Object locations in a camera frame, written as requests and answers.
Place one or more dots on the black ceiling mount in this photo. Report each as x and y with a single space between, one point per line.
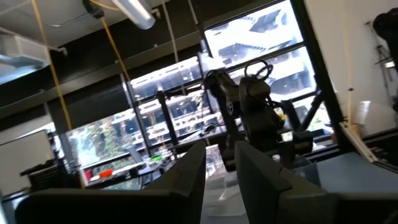
93 9

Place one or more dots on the black window frame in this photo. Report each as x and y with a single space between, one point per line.
314 62

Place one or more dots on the red object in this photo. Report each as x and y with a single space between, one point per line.
106 173

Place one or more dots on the black equipment case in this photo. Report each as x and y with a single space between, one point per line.
43 179

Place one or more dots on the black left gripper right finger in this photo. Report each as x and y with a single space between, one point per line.
295 208

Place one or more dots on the black overhead mount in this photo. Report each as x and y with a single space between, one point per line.
388 28

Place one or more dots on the black table frame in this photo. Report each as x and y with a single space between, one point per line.
357 142

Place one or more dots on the silver ceiling pipe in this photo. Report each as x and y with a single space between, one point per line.
136 14

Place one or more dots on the black post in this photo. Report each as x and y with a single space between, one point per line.
166 118

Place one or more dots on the white ceiling duct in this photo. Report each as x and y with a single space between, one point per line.
18 49

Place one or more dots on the green object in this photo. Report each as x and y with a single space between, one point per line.
156 158

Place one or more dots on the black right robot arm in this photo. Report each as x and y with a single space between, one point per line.
224 90

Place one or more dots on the grey table mat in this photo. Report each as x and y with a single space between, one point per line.
348 174

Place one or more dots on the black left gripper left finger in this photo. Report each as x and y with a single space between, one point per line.
124 208

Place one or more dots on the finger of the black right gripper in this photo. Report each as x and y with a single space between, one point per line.
229 160

